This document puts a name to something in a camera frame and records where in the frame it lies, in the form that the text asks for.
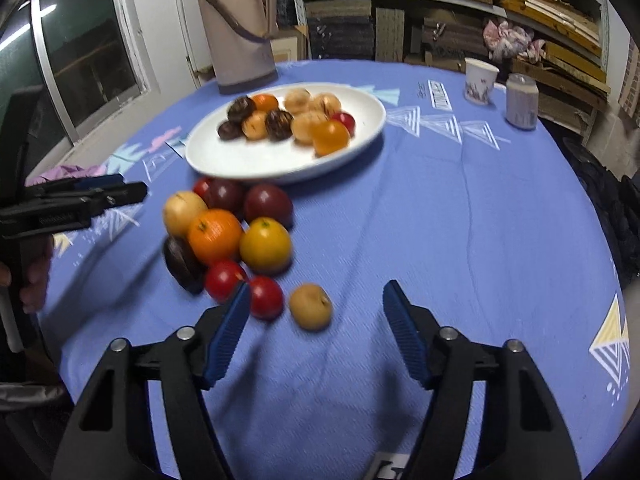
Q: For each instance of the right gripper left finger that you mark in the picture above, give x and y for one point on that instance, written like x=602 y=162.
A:
x=110 y=434

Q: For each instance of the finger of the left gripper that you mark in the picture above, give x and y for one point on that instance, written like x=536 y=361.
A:
x=98 y=198
x=72 y=184

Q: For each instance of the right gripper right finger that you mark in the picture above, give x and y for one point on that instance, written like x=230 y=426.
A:
x=523 y=434

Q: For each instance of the large tan passion fruit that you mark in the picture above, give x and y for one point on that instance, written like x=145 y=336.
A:
x=179 y=210

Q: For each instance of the large orange tangerine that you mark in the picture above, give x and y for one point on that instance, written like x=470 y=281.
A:
x=215 y=235

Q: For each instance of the small orange tangerine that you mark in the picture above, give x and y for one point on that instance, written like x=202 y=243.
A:
x=265 y=102

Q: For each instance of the tan speckled fruit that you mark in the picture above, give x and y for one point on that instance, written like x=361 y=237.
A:
x=326 y=103

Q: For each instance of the red cherry tomato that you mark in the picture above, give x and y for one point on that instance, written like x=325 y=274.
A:
x=346 y=120

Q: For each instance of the dark water chestnut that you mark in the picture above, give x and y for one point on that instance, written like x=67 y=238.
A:
x=228 y=131

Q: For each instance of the tan round fruit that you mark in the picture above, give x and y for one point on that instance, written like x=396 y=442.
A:
x=254 y=126

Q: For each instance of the large dark mangosteen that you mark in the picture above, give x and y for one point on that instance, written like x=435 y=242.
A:
x=278 y=124

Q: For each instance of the pale tan fruit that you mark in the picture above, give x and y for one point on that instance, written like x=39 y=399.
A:
x=296 y=101

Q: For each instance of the person's left hand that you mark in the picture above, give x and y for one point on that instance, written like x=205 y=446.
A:
x=34 y=293

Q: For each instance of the purple cloth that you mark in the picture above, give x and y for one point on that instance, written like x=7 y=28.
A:
x=67 y=171

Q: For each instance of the red tomato near plate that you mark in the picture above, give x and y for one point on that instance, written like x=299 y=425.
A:
x=201 y=186

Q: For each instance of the dark purple plum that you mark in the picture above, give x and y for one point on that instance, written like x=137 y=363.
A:
x=270 y=201
x=227 y=195

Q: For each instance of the white oval plate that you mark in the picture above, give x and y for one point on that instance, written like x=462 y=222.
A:
x=286 y=161

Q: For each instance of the yellow orange citrus fruit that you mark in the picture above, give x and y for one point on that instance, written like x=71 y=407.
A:
x=266 y=246

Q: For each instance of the blue patterned tablecloth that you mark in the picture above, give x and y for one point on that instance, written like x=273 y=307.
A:
x=485 y=225

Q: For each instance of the beige thermos jug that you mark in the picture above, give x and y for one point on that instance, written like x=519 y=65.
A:
x=239 y=34

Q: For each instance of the small tan longan fruit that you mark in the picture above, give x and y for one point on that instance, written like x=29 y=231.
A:
x=311 y=307

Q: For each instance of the grey drink can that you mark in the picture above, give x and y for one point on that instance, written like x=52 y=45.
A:
x=521 y=102

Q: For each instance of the white paper cup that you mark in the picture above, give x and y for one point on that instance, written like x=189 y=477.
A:
x=480 y=78

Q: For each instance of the pink crumpled cloth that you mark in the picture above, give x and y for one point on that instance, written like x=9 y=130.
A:
x=505 y=40

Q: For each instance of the shelf with stacked boards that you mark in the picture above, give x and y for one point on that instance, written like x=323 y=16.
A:
x=571 y=77

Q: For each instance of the window with metal frame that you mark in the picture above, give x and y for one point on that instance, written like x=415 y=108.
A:
x=79 y=52

